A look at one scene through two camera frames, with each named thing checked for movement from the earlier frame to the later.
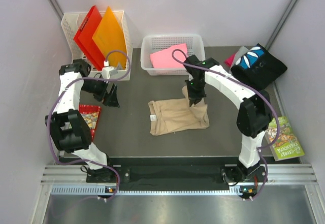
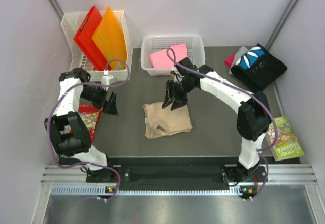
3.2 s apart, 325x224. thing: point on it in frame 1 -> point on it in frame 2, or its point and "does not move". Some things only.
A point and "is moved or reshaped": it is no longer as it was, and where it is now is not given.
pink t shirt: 164,59 does not move
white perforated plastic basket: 195,44 does not move
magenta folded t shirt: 229,61 does not move
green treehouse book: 287,146 does not move
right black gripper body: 195,90 -> 180,90
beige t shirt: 172,116 is moved or reshaped
